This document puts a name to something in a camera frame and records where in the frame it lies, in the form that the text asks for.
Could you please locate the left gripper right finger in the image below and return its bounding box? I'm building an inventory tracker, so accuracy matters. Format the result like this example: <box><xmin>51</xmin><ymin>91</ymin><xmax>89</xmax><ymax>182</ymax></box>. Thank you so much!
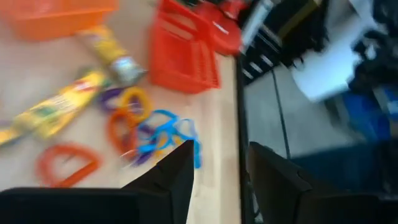
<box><xmin>248</xmin><ymin>141</ymin><xmax>398</xmax><ymax>224</ymax></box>

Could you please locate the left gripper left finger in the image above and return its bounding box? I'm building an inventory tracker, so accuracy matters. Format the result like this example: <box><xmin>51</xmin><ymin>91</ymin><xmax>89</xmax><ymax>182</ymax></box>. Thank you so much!
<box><xmin>0</xmin><ymin>139</ymin><xmax>195</xmax><ymax>224</ymax></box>

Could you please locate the orange spiral coil wristband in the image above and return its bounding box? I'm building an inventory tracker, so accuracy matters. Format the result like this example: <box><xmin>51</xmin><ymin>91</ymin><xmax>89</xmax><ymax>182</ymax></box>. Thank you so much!
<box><xmin>106</xmin><ymin>108</ymin><xmax>140</xmax><ymax>157</ymax></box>
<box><xmin>35</xmin><ymin>142</ymin><xmax>103</xmax><ymax>189</ymax></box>

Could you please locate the purple spiral coil wristband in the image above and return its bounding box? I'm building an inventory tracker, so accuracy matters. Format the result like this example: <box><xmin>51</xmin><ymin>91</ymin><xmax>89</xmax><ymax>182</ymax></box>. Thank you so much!
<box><xmin>98</xmin><ymin>87</ymin><xmax>126</xmax><ymax>113</ymax></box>
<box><xmin>129</xmin><ymin>123</ymin><xmax>157</xmax><ymax>168</ymax></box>

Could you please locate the yellow spiral coil wristband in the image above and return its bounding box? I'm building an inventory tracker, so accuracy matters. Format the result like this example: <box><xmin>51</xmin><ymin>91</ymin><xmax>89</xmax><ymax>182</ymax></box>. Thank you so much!
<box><xmin>154</xmin><ymin>134</ymin><xmax>184</xmax><ymax>160</ymax></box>
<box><xmin>119</xmin><ymin>86</ymin><xmax>154</xmax><ymax>124</ymax></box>

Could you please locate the yellow crayon box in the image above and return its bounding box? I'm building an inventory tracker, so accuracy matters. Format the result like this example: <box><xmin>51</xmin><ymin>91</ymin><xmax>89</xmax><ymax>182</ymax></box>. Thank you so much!
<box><xmin>0</xmin><ymin>70</ymin><xmax>109</xmax><ymax>147</ymax></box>

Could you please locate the blue rubber band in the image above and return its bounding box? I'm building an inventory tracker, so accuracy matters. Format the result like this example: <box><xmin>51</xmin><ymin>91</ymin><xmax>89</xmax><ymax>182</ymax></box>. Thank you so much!
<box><xmin>136</xmin><ymin>108</ymin><xmax>180</xmax><ymax>156</ymax></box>
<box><xmin>172</xmin><ymin>118</ymin><xmax>203</xmax><ymax>169</ymax></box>

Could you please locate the yellow-green snack bag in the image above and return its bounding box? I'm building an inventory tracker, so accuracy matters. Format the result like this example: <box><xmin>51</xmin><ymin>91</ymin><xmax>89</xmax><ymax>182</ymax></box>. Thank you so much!
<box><xmin>75</xmin><ymin>24</ymin><xmax>147</xmax><ymax>87</ymax></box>

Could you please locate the red plastic basket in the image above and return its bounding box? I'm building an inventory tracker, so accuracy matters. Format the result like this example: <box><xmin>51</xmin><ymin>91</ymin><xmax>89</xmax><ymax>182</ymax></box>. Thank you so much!
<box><xmin>148</xmin><ymin>0</ymin><xmax>221</xmax><ymax>95</ymax></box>

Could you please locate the orange plastic basket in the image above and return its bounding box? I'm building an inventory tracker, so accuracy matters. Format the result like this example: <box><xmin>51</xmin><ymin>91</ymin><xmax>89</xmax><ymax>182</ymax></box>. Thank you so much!
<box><xmin>0</xmin><ymin>0</ymin><xmax>119</xmax><ymax>42</ymax></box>

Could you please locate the white box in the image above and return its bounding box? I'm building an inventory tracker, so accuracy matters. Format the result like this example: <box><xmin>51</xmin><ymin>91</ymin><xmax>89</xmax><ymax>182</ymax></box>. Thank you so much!
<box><xmin>291</xmin><ymin>14</ymin><xmax>376</xmax><ymax>104</ymax></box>

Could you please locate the black background equipment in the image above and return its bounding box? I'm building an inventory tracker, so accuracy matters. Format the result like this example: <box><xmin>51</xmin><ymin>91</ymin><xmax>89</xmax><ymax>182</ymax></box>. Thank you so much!
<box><xmin>241</xmin><ymin>0</ymin><xmax>329</xmax><ymax>85</ymax></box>

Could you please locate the black table frame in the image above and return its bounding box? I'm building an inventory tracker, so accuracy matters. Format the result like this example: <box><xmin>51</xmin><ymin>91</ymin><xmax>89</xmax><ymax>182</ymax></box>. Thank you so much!
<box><xmin>234</xmin><ymin>55</ymin><xmax>259</xmax><ymax>224</ymax></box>

